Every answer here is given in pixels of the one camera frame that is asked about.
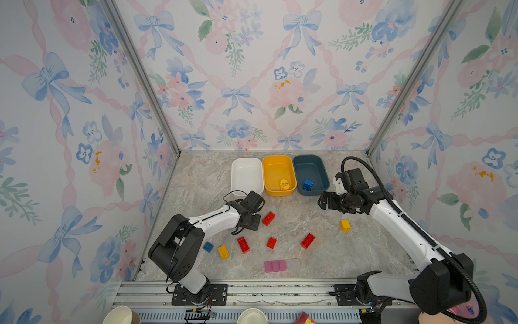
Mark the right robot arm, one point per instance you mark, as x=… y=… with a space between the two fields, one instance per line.
x=444 y=279

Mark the paper cup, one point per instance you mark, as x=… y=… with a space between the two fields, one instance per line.
x=122 y=315

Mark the white plastic container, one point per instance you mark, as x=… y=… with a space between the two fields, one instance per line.
x=246 y=175

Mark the aluminium rail base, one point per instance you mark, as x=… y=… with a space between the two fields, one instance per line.
x=281 y=300

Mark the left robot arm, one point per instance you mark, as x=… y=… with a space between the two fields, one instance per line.
x=176 y=249

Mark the blue square lego brick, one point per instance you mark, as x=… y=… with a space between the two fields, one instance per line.
x=308 y=182

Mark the red box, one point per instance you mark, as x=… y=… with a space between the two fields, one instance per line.
x=304 y=318

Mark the yellow rounded 120 lego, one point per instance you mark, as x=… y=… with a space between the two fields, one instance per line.
x=284 y=184

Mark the white bowl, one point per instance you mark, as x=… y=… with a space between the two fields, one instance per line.
x=252 y=316

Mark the yellow plastic container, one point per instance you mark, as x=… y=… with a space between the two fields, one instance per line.
x=276 y=168

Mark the red lego right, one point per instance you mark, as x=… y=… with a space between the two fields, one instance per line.
x=307 y=241

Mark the dark teal plastic container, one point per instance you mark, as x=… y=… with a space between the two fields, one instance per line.
x=311 y=167

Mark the pink translucent block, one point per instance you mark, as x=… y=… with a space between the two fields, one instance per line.
x=282 y=266

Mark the yellow long lego left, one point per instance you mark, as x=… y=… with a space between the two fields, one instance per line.
x=223 y=252

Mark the dark blue lego left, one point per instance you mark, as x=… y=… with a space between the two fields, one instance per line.
x=208 y=247

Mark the pink plush toy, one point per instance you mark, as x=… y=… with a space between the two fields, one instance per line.
x=466 y=310

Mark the red long lego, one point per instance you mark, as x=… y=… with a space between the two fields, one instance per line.
x=268 y=219
x=243 y=245

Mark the yellow small lego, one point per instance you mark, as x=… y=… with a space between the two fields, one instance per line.
x=345 y=225

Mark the red small lego centre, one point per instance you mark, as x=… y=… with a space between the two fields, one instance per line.
x=271 y=243

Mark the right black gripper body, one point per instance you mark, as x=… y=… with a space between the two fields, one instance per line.
x=345 y=203

